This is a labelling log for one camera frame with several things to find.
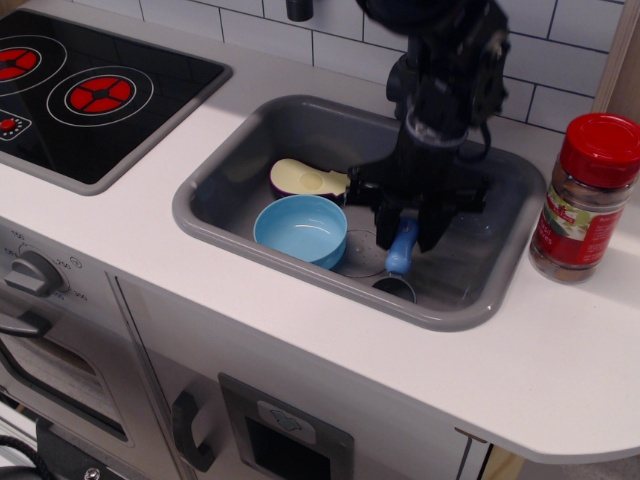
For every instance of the toy oven door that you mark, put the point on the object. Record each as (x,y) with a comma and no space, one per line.
(81,378)

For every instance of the red lid spice jar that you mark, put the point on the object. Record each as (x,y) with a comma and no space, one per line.
(591,183)

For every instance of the grey sink basin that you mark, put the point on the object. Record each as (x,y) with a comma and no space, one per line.
(458,285)

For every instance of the grey dispenser panel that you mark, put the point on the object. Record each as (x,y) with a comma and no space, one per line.
(281,441)

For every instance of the blue handled measuring spoon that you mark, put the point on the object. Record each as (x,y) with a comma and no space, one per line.
(398,262)

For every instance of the dark cabinet door handle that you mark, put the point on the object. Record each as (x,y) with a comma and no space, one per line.
(184,411)

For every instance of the light blue bowl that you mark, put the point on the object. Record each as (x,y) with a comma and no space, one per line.
(309,228)

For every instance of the dark grey faucet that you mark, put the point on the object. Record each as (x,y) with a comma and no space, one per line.
(400,84)

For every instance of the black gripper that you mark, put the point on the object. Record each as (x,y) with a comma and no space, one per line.
(418,177)

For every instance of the grey oven door handle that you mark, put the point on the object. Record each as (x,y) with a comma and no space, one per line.
(26,325)

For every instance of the grey oven knob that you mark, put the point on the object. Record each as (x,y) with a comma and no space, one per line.
(32,273)

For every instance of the black toy stovetop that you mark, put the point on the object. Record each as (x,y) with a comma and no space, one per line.
(81,106)

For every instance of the toy eggplant slice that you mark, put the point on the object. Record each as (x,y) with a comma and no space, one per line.
(290,177)

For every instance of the wooden side post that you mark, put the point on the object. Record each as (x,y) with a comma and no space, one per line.
(618,89)

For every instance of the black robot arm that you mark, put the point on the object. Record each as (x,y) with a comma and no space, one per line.
(449,81)

